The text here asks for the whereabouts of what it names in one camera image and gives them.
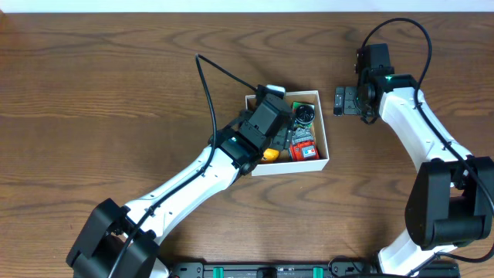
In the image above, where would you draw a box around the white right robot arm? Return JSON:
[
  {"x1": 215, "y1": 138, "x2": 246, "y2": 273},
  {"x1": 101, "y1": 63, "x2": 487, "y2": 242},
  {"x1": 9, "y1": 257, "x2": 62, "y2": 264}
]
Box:
[{"x1": 329, "y1": 43, "x2": 493, "y2": 277}]

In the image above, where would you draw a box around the black round lid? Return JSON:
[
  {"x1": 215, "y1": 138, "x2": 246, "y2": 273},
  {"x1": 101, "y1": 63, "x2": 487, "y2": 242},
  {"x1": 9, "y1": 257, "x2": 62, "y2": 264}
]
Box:
[{"x1": 295, "y1": 104, "x2": 316, "y2": 125}]

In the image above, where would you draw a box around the red toy truck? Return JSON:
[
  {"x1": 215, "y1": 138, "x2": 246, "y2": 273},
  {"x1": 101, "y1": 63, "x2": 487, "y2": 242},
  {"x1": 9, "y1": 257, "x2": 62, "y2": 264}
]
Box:
[{"x1": 289, "y1": 127, "x2": 320, "y2": 161}]

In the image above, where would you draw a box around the orange rubber animal toy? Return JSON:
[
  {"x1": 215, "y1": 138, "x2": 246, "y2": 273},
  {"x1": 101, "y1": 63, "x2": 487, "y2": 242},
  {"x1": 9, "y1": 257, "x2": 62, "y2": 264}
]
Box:
[{"x1": 261, "y1": 148, "x2": 280, "y2": 164}]

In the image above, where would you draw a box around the colourful puzzle cube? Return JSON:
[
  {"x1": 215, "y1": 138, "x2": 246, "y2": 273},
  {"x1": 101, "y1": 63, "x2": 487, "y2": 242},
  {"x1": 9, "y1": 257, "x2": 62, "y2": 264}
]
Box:
[{"x1": 293, "y1": 102, "x2": 316, "y2": 129}]

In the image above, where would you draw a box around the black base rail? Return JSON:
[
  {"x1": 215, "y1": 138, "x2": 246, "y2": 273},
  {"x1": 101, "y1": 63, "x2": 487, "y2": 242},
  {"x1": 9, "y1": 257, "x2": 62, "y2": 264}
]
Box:
[{"x1": 161, "y1": 256, "x2": 462, "y2": 278}]

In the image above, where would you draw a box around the white cardboard box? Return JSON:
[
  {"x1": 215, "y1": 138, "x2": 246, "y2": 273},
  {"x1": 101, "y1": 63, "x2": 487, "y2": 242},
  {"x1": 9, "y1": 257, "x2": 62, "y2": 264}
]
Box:
[{"x1": 252, "y1": 90, "x2": 330, "y2": 176}]

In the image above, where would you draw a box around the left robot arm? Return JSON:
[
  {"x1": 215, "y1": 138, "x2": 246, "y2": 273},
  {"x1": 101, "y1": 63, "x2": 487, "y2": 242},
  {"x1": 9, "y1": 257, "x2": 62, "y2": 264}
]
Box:
[{"x1": 66, "y1": 85, "x2": 293, "y2": 277}]

